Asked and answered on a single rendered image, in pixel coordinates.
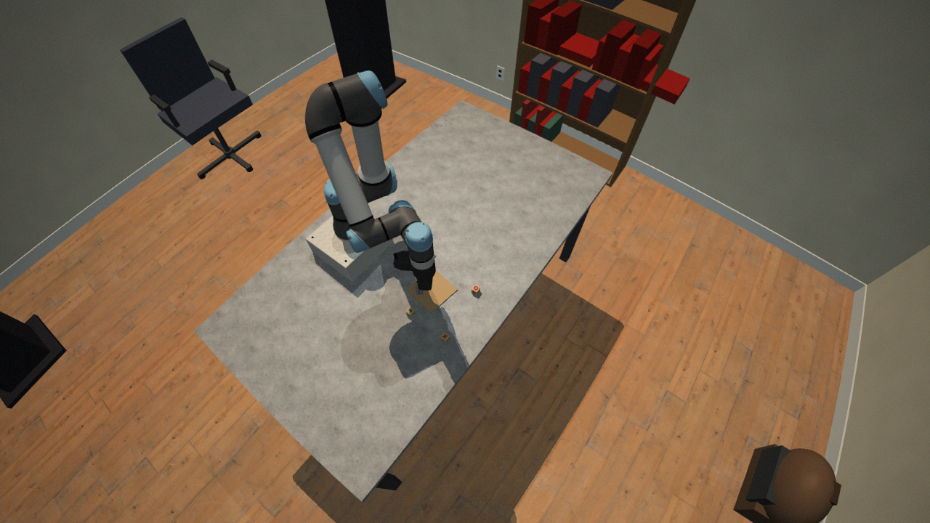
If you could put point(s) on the tan flat mat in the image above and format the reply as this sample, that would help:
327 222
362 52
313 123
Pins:
440 292

